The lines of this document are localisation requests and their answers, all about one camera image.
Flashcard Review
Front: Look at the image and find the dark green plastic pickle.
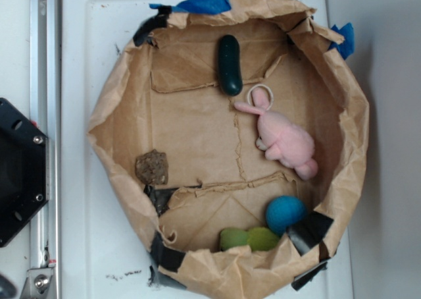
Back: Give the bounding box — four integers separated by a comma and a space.
217, 34, 243, 96

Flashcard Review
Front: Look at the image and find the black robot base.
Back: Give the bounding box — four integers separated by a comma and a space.
1, 97, 47, 248

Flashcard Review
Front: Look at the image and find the brown paper bag container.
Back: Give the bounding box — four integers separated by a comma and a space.
87, 0, 369, 298

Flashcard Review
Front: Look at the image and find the brown rock-like lump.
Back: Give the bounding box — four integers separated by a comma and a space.
135, 149, 169, 185

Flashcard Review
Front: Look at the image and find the pink plush bunny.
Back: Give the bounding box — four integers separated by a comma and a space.
234, 84, 318, 180

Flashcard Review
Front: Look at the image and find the blue felt ball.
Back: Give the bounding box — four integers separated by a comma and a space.
265, 196, 307, 236

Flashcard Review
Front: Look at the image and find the green plush toy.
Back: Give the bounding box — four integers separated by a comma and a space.
220, 227, 280, 252

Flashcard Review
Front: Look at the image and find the blue tape piece top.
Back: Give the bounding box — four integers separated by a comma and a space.
149, 0, 232, 14

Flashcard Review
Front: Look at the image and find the blue tape piece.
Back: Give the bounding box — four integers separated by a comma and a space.
328, 22, 355, 60
149, 0, 232, 14

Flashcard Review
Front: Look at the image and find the blue tape piece right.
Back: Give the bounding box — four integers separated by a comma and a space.
328, 22, 355, 60

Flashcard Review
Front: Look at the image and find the aluminium extrusion rail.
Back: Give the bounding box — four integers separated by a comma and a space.
28, 0, 62, 280

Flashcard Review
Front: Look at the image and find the metal corner bracket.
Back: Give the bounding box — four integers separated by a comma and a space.
20, 267, 56, 299

